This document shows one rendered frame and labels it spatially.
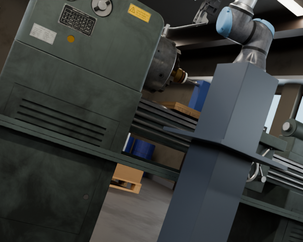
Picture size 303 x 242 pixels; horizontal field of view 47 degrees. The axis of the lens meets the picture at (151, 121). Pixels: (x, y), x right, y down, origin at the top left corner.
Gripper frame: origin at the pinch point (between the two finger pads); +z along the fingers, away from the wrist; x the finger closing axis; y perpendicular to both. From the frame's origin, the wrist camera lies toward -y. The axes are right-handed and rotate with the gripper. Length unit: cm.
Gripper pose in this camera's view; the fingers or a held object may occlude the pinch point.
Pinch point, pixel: (194, 23)
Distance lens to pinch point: 206.0
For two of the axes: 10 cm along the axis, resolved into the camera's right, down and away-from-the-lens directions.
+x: -1.0, -3.2, 9.4
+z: -4.6, 8.5, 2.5
